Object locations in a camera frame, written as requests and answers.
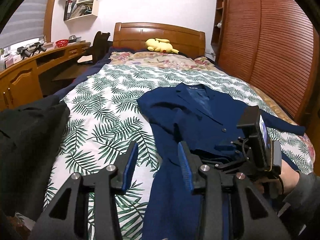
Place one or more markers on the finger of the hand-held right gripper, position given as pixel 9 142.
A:
pixel 228 167
pixel 225 146

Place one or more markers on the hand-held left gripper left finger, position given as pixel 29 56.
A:
pixel 131 160

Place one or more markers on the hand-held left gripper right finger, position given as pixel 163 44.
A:
pixel 183 165

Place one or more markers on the navy blue suit jacket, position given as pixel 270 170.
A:
pixel 175 120

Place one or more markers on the person's right forearm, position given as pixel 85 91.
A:
pixel 306 192

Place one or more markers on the person's right hand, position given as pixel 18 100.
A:
pixel 290 181

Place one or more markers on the bed with leaf-print duvet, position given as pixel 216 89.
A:
pixel 105 110

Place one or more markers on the navy bed sheet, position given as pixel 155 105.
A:
pixel 82 80

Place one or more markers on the wooden louvred wardrobe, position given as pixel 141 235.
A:
pixel 275 42

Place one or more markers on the floral bedspread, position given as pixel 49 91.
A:
pixel 160 60

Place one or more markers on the black garment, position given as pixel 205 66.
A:
pixel 25 142

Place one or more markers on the yellow plush toy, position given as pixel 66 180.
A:
pixel 157 45

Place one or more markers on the dark chair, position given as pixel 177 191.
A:
pixel 100 45

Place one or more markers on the small white round object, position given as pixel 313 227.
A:
pixel 219 25

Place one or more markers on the wooden headboard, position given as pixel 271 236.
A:
pixel 160 31

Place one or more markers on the red basket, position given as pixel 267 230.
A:
pixel 62 43

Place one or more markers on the wooden desk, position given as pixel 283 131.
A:
pixel 22 77

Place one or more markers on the black desk device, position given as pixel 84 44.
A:
pixel 39 47
pixel 24 52

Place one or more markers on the white pink box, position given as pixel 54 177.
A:
pixel 12 61

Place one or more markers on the stack of books and papers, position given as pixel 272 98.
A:
pixel 83 10

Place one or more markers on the black binders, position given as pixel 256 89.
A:
pixel 68 10

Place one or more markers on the grey window blind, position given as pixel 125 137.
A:
pixel 25 22

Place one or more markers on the wooden window frame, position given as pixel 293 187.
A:
pixel 51 7

